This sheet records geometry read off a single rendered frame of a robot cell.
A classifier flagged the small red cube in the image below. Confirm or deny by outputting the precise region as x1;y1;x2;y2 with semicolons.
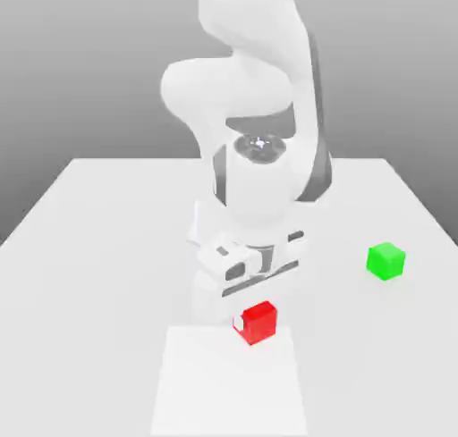
232;299;279;347

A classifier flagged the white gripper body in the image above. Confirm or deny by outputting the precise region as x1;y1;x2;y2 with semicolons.
191;258;308;324

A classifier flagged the small green cube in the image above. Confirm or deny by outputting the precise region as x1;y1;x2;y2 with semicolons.
365;240;407;282

